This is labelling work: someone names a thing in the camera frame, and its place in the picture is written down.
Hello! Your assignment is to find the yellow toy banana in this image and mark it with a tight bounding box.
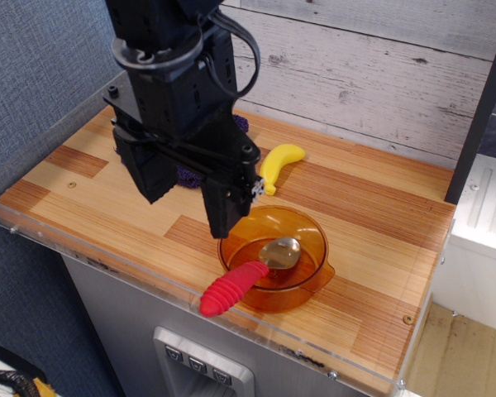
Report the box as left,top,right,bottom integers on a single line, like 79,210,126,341
260,144,306,195

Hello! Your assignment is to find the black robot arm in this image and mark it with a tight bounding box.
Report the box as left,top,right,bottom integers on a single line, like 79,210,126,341
104,1,262,239

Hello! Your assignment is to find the red-handled metal spoon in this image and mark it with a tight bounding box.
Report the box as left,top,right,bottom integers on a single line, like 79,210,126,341
199,237,302,318

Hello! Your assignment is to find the grey metal cabinet base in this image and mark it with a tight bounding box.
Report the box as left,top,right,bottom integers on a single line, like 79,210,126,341
64,257,360,396

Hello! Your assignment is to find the silver button control panel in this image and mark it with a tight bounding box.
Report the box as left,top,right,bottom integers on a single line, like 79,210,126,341
153,326,255,396

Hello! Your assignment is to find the dark blue-purple cloth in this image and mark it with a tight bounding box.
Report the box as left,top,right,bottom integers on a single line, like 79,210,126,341
112,115,255,189

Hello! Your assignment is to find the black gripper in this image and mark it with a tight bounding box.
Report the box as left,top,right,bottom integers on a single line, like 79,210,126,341
105,31,260,238

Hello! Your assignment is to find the white aluminium side rail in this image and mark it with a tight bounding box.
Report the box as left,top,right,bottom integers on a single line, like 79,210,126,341
452,154,496,249

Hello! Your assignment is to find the clear acrylic table guard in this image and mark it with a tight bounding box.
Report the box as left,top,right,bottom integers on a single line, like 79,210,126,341
0,72,460,396

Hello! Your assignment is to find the yellow and black object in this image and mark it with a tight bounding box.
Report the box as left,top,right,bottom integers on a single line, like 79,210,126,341
0,370,58,397

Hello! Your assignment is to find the orange transparent plastic bowl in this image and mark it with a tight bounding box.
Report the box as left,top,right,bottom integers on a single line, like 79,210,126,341
218,206,335,313

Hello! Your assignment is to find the black cable bundle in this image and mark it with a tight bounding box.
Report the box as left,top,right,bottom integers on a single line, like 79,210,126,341
202,8,262,100

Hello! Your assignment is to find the dark right vertical post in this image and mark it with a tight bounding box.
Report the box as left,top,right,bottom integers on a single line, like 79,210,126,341
444,54,496,204

